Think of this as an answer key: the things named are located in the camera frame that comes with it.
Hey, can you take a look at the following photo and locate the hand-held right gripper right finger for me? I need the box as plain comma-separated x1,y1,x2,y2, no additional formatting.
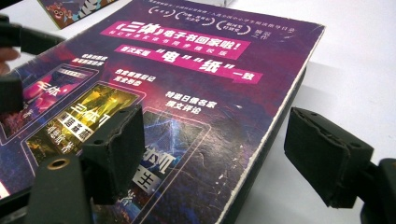
283,106,375,209

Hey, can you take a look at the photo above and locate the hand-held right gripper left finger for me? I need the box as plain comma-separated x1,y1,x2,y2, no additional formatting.
78,103,146,206

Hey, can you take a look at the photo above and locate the green and sky-blue picture book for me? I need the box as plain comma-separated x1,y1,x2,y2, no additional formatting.
36,0,120,31

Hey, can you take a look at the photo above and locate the purple paperback book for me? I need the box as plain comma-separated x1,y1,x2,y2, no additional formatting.
0,0,326,224

